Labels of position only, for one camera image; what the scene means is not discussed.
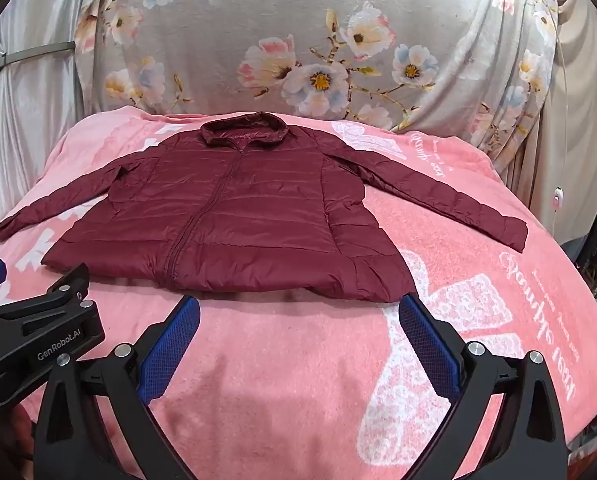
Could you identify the grey floral cover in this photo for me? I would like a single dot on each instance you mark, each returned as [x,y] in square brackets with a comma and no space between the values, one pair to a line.
[258,10]

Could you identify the silver white curtain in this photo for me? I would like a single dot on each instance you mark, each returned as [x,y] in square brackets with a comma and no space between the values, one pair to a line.
[28,110]

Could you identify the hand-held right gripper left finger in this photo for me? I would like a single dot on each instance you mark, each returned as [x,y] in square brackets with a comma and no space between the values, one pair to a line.
[171,350]

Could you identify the pink printed blanket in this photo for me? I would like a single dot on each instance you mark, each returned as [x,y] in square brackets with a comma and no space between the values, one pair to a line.
[288,360]

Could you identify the metal rod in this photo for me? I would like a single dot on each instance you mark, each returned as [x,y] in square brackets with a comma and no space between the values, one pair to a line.
[38,52]

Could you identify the beige curtain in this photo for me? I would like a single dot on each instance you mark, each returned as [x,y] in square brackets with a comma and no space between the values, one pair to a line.
[578,110]

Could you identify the maroon puffer jacket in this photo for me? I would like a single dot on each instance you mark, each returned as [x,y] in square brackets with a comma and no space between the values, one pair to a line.
[258,200]

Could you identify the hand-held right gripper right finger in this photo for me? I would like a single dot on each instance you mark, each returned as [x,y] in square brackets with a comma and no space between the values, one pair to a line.
[428,350]

